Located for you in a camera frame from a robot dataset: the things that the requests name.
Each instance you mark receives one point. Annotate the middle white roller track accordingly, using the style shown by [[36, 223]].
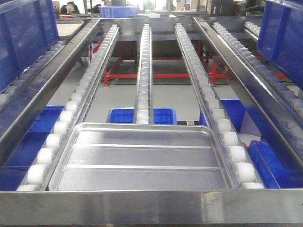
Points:
[[143, 103]]

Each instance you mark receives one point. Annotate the far left roller track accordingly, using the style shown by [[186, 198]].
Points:
[[9, 92]]

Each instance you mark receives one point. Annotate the left white roller track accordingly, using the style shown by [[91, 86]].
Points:
[[73, 113]]

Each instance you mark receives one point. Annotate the large blue bin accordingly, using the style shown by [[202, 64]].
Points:
[[280, 39], [27, 30]]

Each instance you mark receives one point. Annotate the blue bin below centre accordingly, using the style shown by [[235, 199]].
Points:
[[162, 115]]

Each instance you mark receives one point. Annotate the white roller track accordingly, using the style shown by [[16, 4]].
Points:
[[143, 103], [73, 113], [208, 99]]

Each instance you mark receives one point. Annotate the large blue bin upper right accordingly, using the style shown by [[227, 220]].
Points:
[[280, 39]]

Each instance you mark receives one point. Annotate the far right roller track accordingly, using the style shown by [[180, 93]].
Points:
[[295, 103]]

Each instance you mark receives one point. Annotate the blue bin below left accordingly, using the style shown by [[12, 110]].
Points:
[[19, 162]]

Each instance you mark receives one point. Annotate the silver metal tray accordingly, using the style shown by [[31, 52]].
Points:
[[112, 156]]

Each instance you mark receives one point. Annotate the blue bin below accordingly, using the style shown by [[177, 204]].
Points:
[[19, 162], [253, 161], [162, 115]]

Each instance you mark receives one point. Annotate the right white roller track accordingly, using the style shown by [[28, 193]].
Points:
[[208, 99]]

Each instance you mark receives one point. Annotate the stainless steel rack frame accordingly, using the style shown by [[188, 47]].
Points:
[[279, 124]]

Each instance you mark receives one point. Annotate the blue bin in background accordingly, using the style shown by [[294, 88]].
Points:
[[117, 11]]

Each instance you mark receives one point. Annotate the blue bin below right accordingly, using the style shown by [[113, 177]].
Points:
[[253, 161]]

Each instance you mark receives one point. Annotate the large blue bin upper left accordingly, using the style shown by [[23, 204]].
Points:
[[27, 30]]

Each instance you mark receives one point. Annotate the person in background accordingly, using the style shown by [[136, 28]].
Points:
[[69, 8]]

